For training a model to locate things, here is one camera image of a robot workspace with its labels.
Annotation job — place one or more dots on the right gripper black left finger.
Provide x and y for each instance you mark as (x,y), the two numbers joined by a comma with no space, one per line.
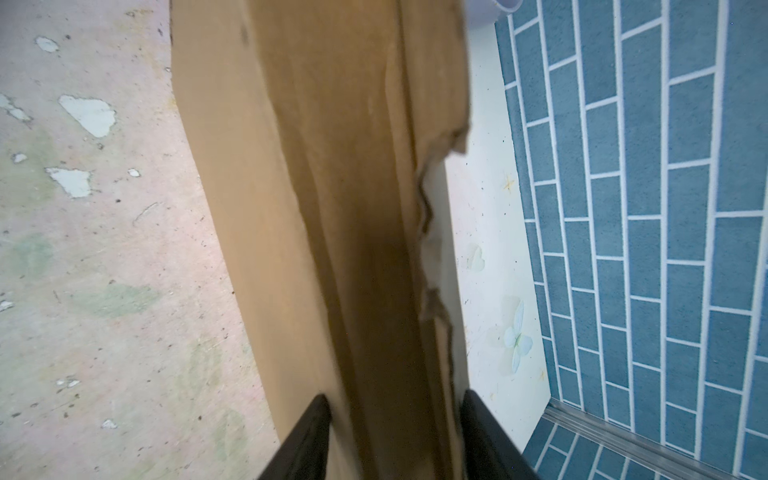
(303,455)

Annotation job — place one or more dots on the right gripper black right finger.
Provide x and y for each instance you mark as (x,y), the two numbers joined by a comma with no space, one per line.
(489,452)

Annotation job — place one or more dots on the brown cardboard sheet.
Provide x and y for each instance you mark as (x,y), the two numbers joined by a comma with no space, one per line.
(314,126)

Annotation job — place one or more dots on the lavender speckled ceramic cup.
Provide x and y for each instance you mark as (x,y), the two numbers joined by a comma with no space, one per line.
(479,13)

